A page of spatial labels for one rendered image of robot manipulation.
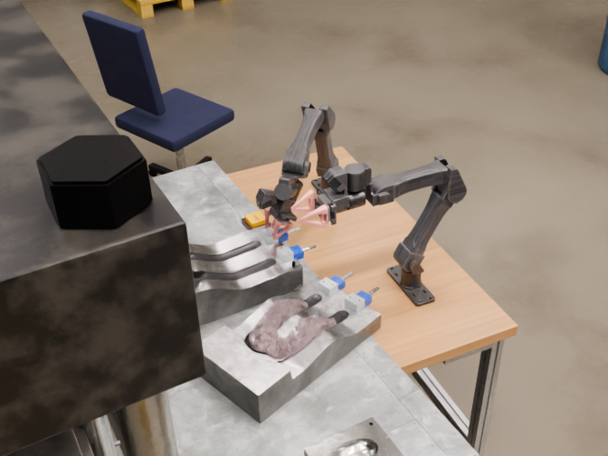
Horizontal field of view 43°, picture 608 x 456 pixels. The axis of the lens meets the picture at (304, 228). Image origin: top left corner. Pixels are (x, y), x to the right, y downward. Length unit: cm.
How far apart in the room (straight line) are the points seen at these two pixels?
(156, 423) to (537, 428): 244
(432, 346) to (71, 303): 170
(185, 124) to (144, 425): 324
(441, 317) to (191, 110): 223
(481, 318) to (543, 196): 216
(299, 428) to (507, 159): 304
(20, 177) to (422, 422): 150
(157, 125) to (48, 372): 339
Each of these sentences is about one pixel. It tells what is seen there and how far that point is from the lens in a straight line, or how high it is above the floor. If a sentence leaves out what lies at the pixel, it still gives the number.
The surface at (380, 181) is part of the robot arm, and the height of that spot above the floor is 123.
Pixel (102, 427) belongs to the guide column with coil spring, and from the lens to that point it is 151.
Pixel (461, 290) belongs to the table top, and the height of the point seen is 80.
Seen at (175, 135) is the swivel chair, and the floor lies 51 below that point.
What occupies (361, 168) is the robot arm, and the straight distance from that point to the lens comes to 211.
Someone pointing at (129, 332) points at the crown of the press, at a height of 190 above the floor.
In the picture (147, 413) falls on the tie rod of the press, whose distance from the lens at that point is 89.
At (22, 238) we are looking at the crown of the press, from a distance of 72.
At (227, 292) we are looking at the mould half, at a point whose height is 89.
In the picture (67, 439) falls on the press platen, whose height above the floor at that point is 154.
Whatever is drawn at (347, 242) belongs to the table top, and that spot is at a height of 80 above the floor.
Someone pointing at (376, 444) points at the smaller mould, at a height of 87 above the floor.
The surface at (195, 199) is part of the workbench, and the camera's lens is 292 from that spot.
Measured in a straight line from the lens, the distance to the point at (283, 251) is 243.
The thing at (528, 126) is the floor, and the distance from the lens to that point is 520.
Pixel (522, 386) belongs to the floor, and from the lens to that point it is 335.
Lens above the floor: 240
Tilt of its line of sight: 36 degrees down
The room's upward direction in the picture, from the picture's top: 1 degrees counter-clockwise
